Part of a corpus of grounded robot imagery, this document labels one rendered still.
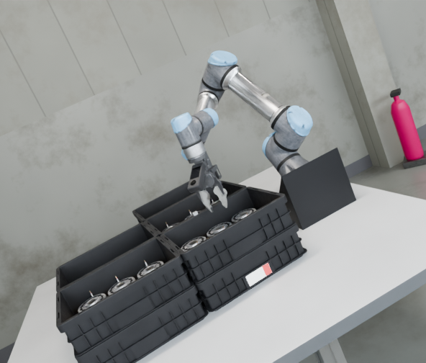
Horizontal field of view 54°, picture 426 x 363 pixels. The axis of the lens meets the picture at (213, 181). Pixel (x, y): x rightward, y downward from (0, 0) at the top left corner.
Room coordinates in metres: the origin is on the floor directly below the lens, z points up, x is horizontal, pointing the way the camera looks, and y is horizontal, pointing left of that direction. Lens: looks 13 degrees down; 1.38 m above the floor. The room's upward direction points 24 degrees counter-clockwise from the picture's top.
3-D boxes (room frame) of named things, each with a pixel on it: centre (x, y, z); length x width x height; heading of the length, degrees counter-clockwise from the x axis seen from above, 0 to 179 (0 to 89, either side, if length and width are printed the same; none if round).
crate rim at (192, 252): (1.39, 0.03, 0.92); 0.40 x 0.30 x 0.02; 107
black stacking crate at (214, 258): (1.39, 0.03, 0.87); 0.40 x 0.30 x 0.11; 107
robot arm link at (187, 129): (1.46, 0.01, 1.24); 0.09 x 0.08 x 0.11; 134
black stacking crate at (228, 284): (1.39, 0.03, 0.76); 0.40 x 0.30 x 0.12; 107
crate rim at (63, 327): (1.27, 0.41, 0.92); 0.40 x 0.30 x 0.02; 107
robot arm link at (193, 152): (1.46, 0.02, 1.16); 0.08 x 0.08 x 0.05
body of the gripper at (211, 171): (1.47, 0.01, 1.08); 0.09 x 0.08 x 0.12; 155
